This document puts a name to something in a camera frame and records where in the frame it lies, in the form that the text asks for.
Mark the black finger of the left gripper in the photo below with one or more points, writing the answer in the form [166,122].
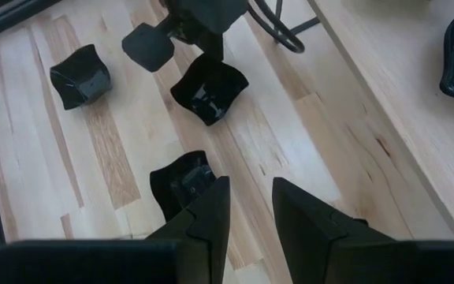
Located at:
[211,45]
[148,47]

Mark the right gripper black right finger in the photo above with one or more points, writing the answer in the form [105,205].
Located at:
[302,229]

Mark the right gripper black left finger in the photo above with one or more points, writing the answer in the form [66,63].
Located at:
[207,221]

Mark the black square mini plate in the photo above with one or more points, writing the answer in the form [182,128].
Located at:
[172,185]
[211,94]
[80,77]

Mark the wooden shelf with black legs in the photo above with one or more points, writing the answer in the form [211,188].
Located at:
[408,118]

